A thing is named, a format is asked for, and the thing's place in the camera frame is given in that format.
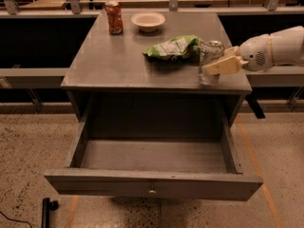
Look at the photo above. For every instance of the open grey top drawer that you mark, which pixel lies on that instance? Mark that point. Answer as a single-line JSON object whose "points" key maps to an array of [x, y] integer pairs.
{"points": [[182, 147]]}

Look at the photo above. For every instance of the grey wooden cabinet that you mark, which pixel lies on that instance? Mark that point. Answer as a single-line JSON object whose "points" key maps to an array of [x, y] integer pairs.
{"points": [[108, 62]]}

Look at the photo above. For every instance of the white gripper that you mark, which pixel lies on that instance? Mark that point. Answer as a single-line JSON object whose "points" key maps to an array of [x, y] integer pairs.
{"points": [[254, 56]]}

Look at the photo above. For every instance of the white paper bowl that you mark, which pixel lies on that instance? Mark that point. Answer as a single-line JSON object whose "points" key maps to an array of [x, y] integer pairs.
{"points": [[148, 21]]}

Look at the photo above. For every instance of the green chip bag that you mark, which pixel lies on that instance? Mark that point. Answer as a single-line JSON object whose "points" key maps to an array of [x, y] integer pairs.
{"points": [[178, 48]]}

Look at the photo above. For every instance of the silver 7up soda can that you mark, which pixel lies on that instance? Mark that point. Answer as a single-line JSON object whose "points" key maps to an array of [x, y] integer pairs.
{"points": [[210, 52]]}

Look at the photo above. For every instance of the grey metal railing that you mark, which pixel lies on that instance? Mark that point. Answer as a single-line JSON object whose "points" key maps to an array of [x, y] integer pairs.
{"points": [[240, 20]]}

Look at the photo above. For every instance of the round metal drawer knob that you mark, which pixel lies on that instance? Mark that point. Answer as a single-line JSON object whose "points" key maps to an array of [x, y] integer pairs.
{"points": [[152, 192]]}

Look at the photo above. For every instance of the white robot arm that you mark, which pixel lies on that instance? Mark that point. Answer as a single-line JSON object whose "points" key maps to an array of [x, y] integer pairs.
{"points": [[287, 47]]}

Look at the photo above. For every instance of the orange soda can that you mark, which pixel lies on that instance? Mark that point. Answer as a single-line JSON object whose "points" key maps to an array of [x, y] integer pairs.
{"points": [[114, 17]]}

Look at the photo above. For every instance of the black floor stand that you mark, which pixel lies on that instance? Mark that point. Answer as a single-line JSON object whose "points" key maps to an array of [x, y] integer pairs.
{"points": [[48, 206]]}

